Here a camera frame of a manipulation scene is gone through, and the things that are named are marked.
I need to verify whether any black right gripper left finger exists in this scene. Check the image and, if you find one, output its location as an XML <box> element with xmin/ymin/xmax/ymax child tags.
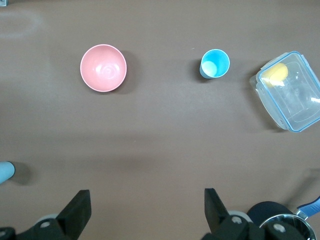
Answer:
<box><xmin>17</xmin><ymin>189</ymin><xmax>92</xmax><ymax>240</ymax></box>

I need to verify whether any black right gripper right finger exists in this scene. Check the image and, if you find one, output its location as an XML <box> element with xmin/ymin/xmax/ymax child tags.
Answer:
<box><xmin>201</xmin><ymin>188</ymin><xmax>266</xmax><ymax>240</ymax></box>

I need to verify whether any blue plastic cup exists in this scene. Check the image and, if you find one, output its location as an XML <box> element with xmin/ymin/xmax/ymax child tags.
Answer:
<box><xmin>0</xmin><ymin>161</ymin><xmax>16</xmax><ymax>186</ymax></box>
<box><xmin>199</xmin><ymin>48</ymin><xmax>231</xmax><ymax>80</ymax></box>

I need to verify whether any black saucepan with blue handle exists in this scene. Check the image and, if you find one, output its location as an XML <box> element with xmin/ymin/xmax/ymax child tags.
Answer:
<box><xmin>246</xmin><ymin>196</ymin><xmax>320</xmax><ymax>240</ymax></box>

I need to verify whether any glass lid with blue knob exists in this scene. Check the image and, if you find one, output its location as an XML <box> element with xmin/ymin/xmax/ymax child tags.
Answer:
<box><xmin>258</xmin><ymin>213</ymin><xmax>315</xmax><ymax>240</ymax></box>

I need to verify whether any clear plastic food container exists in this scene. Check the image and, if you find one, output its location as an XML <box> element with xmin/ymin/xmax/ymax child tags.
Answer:
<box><xmin>249</xmin><ymin>50</ymin><xmax>320</xmax><ymax>133</ymax></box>

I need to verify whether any pink bowl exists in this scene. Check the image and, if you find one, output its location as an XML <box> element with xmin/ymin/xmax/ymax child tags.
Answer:
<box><xmin>79</xmin><ymin>44</ymin><xmax>128</xmax><ymax>93</ymax></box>

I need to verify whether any yellow round food piece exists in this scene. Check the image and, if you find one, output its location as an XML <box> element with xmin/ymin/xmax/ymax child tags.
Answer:
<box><xmin>262</xmin><ymin>62</ymin><xmax>290</xmax><ymax>87</ymax></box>

